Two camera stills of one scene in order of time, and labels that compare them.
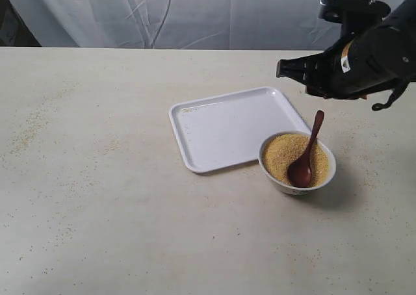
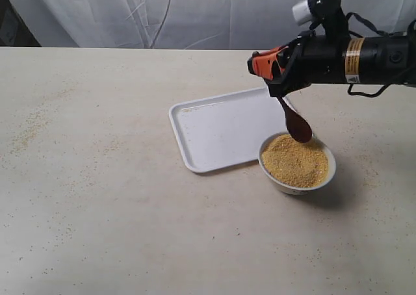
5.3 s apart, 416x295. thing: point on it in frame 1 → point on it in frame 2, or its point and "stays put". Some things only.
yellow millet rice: [281, 151] stays put
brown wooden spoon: [299, 172] → [298, 125]
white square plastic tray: [229, 130] stays put
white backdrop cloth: [282, 16] stays put
